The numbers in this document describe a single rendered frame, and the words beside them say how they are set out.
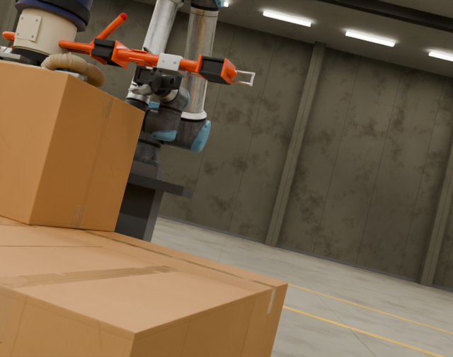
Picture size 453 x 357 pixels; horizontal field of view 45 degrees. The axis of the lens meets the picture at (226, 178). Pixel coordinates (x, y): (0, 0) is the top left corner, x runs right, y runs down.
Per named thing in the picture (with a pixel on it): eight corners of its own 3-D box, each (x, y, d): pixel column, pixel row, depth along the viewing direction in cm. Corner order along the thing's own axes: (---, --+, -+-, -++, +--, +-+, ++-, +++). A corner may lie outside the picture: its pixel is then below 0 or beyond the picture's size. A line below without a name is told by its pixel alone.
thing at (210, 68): (195, 71, 148) (199, 54, 148) (204, 79, 155) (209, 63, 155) (222, 76, 145) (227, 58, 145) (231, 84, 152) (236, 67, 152)
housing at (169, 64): (155, 67, 153) (159, 52, 153) (165, 74, 159) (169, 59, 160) (177, 71, 151) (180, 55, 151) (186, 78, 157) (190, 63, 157)
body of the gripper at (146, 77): (129, 84, 185) (146, 94, 196) (151, 88, 182) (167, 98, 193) (135, 62, 185) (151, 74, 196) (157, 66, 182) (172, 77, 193)
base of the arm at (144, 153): (118, 158, 248) (124, 137, 249) (158, 168, 251) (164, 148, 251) (115, 155, 230) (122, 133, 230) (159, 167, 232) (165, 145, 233)
